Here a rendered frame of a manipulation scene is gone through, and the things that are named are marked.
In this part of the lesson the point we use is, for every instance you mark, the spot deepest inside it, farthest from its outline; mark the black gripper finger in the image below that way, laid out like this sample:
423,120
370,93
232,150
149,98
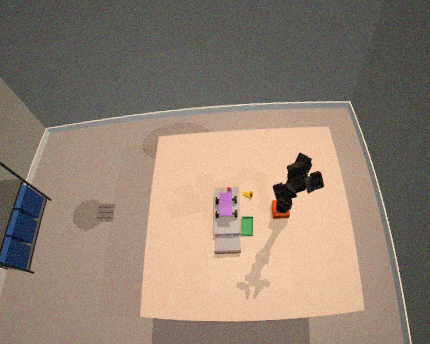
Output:
290,191
309,184

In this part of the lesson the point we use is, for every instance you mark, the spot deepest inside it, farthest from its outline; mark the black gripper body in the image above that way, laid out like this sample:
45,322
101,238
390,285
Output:
298,185

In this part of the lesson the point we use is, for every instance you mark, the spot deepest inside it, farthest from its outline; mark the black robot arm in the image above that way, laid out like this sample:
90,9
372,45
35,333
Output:
300,167

